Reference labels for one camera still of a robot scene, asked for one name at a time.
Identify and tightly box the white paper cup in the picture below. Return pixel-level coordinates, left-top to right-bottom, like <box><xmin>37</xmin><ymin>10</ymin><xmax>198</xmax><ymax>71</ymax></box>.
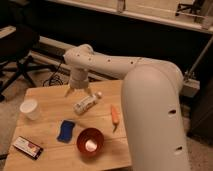
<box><xmin>19</xmin><ymin>99</ymin><xmax>40</xmax><ymax>120</ymax></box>

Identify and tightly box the orange carrot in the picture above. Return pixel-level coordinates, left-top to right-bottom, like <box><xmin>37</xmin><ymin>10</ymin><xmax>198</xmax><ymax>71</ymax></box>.
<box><xmin>111</xmin><ymin>105</ymin><xmax>120</xmax><ymax>132</ymax></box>

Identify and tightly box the white plastic bottle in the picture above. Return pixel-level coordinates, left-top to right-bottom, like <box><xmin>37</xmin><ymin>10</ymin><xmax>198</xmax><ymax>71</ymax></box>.
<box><xmin>73</xmin><ymin>92</ymin><xmax>102</xmax><ymax>115</ymax></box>

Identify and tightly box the red ceramic bowl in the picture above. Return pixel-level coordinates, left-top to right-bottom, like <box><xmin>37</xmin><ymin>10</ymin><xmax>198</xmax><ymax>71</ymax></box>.
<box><xmin>77</xmin><ymin>128</ymin><xmax>104</xmax><ymax>157</ymax></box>

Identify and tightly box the black and white box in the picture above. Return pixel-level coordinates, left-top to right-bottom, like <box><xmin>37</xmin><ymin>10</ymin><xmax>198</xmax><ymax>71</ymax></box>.
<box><xmin>13</xmin><ymin>136</ymin><xmax>43</xmax><ymax>160</ymax></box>

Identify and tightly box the wooden table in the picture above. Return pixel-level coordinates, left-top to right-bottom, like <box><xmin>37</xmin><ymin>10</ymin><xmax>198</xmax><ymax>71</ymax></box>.
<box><xmin>4</xmin><ymin>80</ymin><xmax>131</xmax><ymax>171</ymax></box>

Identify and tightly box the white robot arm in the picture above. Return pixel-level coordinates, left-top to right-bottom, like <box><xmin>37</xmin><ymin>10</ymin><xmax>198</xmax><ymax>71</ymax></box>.
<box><xmin>64</xmin><ymin>44</ymin><xmax>191</xmax><ymax>171</ymax></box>

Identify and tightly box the black office chair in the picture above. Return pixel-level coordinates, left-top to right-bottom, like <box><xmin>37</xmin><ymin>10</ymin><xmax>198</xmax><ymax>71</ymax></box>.
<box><xmin>0</xmin><ymin>25</ymin><xmax>55</xmax><ymax>102</ymax></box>

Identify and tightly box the black cable on floor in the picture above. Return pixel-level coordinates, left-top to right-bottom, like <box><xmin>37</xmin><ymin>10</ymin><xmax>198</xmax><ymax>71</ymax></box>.
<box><xmin>42</xmin><ymin>60</ymin><xmax>81</xmax><ymax>88</ymax></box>

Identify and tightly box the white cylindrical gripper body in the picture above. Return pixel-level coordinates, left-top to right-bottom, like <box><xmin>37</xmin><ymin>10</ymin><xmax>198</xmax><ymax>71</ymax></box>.
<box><xmin>69</xmin><ymin>68</ymin><xmax>89</xmax><ymax>89</ymax></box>

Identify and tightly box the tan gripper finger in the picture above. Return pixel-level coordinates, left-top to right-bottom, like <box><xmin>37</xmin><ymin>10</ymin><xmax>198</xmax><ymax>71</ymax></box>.
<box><xmin>84</xmin><ymin>88</ymin><xmax>92</xmax><ymax>95</ymax></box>
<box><xmin>64</xmin><ymin>88</ymin><xmax>73</xmax><ymax>97</ymax></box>

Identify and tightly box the blue sponge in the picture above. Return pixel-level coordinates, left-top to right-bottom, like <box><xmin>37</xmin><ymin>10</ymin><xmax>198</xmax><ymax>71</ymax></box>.
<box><xmin>57</xmin><ymin>120</ymin><xmax>75</xmax><ymax>143</ymax></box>

